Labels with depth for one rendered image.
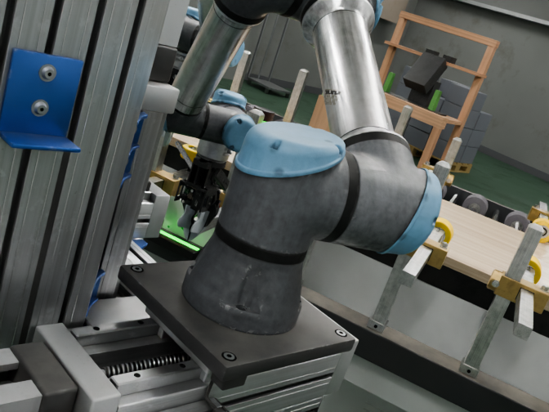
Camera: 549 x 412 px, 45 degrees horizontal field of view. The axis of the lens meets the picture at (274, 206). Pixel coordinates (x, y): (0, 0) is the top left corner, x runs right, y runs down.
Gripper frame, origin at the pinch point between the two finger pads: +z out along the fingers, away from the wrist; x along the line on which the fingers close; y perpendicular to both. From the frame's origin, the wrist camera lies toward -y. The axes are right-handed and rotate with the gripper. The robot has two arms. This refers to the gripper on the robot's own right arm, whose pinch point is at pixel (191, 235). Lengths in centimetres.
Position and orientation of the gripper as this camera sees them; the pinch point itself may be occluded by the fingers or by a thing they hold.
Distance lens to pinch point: 157.8
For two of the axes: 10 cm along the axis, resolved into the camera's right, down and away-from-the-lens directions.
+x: 8.8, 3.9, -2.8
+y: -3.6, 1.5, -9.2
